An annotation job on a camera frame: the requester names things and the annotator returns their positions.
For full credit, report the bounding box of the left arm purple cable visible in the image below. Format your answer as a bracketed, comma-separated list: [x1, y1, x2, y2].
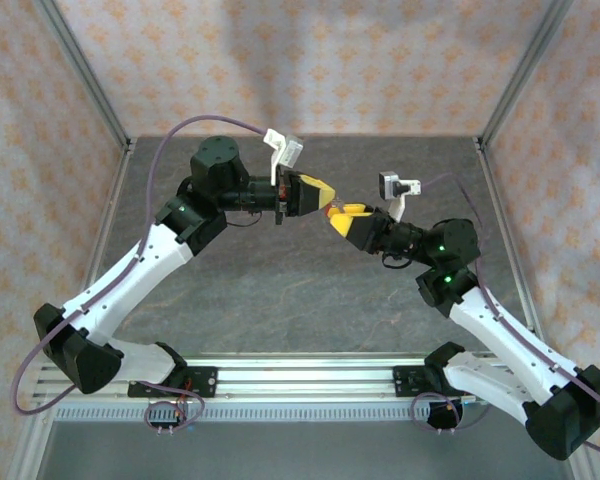
[10, 114, 269, 416]

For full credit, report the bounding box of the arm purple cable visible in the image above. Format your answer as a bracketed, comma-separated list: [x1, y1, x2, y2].
[419, 172, 600, 459]
[10, 114, 269, 416]

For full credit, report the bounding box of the aluminium table edge rail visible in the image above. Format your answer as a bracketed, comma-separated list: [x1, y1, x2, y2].
[7, 138, 139, 480]
[473, 137, 599, 480]

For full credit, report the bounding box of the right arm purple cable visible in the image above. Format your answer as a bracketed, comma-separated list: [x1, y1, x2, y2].
[419, 172, 600, 459]

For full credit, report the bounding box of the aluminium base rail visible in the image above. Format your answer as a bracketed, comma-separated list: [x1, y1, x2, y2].
[34, 352, 531, 401]

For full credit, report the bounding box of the aluminium frame post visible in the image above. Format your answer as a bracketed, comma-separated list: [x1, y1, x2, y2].
[477, 0, 577, 149]
[32, 0, 136, 151]

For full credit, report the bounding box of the short purple cable loop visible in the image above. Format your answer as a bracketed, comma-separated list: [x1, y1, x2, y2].
[143, 383, 205, 435]
[411, 392, 465, 434]

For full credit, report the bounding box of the slotted grey cable duct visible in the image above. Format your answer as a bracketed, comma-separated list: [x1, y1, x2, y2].
[54, 403, 464, 422]

